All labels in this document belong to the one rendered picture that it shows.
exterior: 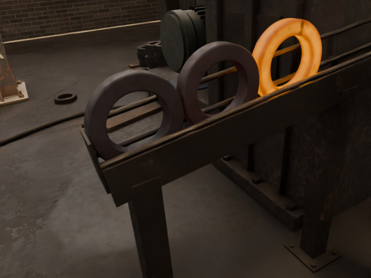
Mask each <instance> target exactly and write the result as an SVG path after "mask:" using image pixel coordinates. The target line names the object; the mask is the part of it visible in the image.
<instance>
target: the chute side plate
mask: <svg viewBox="0 0 371 278"><path fill-rule="evenodd" d="M355 86H358V90H357V94H358V93H361V92H363V91H365V90H367V89H369V88H371V57H368V58H366V59H364V60H362V61H359V62H357V63H354V64H352V65H350V66H347V67H345V68H343V69H340V70H338V71H336V72H334V73H331V74H328V75H326V76H324V77H321V78H319V79H317V80H314V81H312V82H310V83H307V84H305V85H302V86H301V87H298V88H295V89H293V90H291V91H288V92H286V93H284V94H281V95H279V96H277V97H274V98H272V99H270V100H267V101H264V102H262V103H260V104H258V105H255V106H253V107H251V108H248V109H246V110H244V111H241V112H239V113H237V114H234V115H231V116H229V117H227V118H225V119H222V120H220V121H218V122H215V123H213V124H211V125H208V126H206V127H204V128H201V129H198V130H196V131H194V132H191V133H189V134H187V135H185V136H182V137H180V138H177V139H175V140H173V141H171V142H168V143H165V144H163V145H161V146H158V147H156V148H154V149H151V150H149V151H147V152H144V153H142V154H140V155H138V156H135V157H132V158H130V159H128V160H125V161H123V162H121V163H119V164H116V165H114V166H111V167H109V168H107V169H104V170H102V172H103V174H104V177H105V180H106V182H107V184H108V188H109V190H110V193H111V195H112V198H113V200H114V203H115V205H116V207H119V206H121V205H123V204H125V203H127V202H129V201H132V200H133V194H132V190H131V187H132V186H134V185H137V184H140V183H143V182H146V181H148V180H151V179H154V178H157V177H160V178H161V186H164V185H166V184H168V183H170V182H172V181H174V180H176V179H178V178H181V177H183V176H185V175H187V174H189V173H191V172H193V171H195V170H197V169H199V168H202V167H204V166H206V165H208V164H210V163H212V162H214V161H216V160H218V159H220V158H223V157H225V156H227V155H229V154H232V153H234V152H236V151H238V150H240V149H242V148H244V147H246V146H248V145H251V144H253V143H255V142H257V141H259V140H261V139H263V138H265V137H267V136H269V135H272V134H274V133H276V132H278V131H280V130H282V129H284V128H286V127H288V126H291V125H293V124H295V123H297V122H299V121H301V120H303V119H306V118H307V117H309V116H312V115H314V114H316V113H318V112H320V111H323V110H325V109H327V108H329V107H331V106H333V105H335V104H337V103H339V102H340V99H341V93H342V90H345V89H348V88H352V87H355Z"/></svg>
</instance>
